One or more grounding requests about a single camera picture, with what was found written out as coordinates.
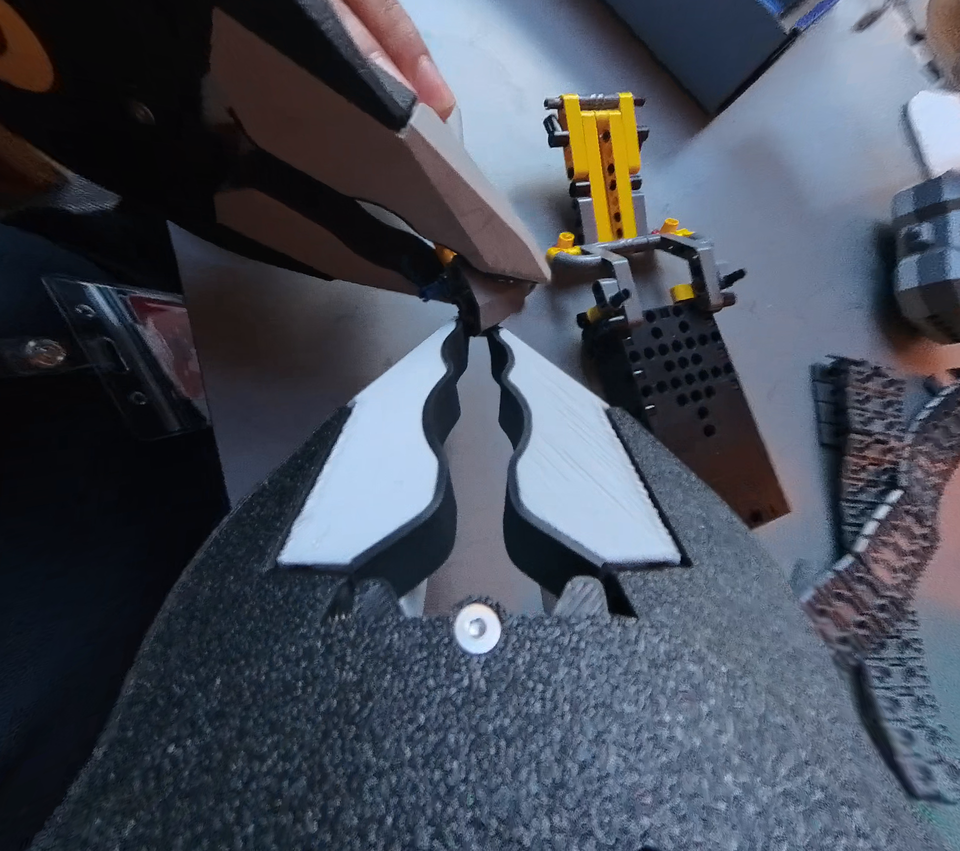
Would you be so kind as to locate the navy cardboard box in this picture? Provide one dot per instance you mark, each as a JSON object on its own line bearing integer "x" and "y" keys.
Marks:
{"x": 675, "y": 18}

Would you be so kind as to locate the yellow grey brick arm assembly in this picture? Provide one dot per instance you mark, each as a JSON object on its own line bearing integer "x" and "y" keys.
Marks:
{"x": 600, "y": 161}

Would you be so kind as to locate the small grey yellow brick assembly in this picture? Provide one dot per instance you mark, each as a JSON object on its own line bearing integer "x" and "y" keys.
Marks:
{"x": 461, "y": 296}

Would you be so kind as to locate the black perforated battery box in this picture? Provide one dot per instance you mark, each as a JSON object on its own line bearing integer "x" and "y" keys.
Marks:
{"x": 690, "y": 386}

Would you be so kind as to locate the clear badge holder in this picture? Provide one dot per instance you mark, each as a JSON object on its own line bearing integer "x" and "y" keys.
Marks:
{"x": 127, "y": 348}

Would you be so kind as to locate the grey brick motor block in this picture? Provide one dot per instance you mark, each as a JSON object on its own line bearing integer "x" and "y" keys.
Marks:
{"x": 930, "y": 258}

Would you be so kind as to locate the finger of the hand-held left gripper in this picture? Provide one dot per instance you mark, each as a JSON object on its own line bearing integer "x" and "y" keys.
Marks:
{"x": 277, "y": 228}
{"x": 450, "y": 191}

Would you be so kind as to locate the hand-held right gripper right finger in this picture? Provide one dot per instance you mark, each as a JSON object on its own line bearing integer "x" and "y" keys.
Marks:
{"x": 585, "y": 483}

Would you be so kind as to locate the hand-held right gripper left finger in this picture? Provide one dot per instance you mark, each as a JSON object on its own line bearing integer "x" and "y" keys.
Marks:
{"x": 367, "y": 483}

